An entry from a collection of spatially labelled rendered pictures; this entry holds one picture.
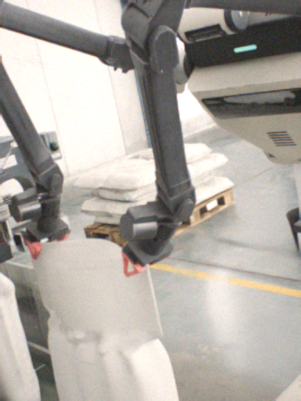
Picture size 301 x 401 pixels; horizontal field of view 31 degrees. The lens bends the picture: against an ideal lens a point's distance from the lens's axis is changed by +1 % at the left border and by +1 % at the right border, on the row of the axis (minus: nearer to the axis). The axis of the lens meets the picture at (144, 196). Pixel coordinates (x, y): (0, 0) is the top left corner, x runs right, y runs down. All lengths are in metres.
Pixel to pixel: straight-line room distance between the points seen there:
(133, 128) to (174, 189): 6.37
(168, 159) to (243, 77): 0.41
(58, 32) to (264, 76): 0.49
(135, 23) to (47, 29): 0.50
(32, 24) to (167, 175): 0.49
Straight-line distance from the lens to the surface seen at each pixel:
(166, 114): 0.93
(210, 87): 1.38
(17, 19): 1.27
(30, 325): 2.56
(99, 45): 1.38
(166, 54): 0.83
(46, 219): 1.44
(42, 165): 1.36
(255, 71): 1.32
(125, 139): 7.29
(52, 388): 2.17
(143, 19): 0.83
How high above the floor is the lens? 1.49
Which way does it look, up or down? 14 degrees down
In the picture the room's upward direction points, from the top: 12 degrees counter-clockwise
